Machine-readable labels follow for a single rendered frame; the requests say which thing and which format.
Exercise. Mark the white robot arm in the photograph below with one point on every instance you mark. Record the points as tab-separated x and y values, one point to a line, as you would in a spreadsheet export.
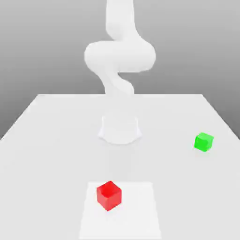
120	56

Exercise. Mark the small red cube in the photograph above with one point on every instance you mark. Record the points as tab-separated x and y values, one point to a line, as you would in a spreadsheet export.
108	196

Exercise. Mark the small green cube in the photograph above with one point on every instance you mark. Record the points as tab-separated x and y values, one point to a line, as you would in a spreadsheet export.
203	142

